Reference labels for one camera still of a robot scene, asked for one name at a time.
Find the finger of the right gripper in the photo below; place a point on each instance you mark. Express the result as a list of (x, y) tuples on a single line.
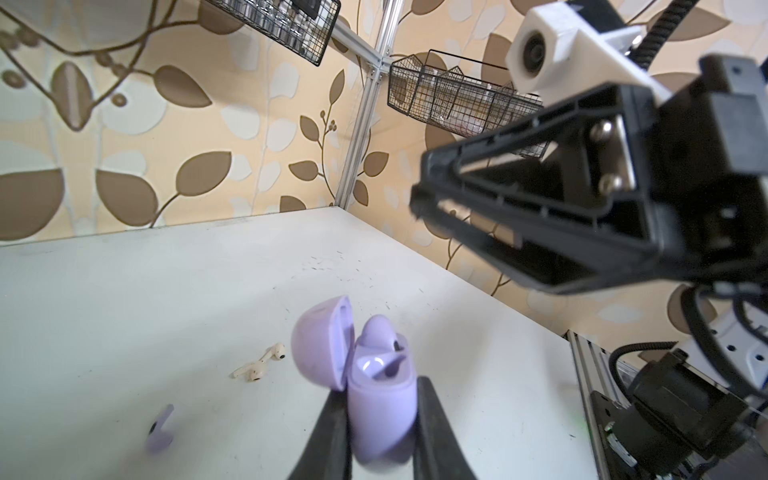
[(556, 257)]

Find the purple earbud case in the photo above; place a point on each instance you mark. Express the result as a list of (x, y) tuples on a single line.
[(381, 387)]

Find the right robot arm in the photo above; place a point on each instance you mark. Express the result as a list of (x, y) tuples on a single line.
[(674, 412)]

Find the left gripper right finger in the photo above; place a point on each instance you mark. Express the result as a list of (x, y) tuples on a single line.
[(437, 454)]

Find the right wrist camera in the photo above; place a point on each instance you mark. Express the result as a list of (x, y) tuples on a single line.
[(557, 54)]

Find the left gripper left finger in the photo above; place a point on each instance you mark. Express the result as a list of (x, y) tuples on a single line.
[(327, 453)]

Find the back wire basket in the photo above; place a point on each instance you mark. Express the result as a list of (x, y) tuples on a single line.
[(302, 27)]

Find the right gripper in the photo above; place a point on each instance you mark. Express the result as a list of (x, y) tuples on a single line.
[(688, 172)]

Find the purple earbud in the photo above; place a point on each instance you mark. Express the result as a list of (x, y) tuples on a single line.
[(158, 439), (379, 334)]

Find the white earbud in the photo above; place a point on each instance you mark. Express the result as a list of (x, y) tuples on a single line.
[(275, 352), (250, 372)]

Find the side wire basket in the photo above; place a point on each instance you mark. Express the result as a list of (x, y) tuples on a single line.
[(460, 95)]

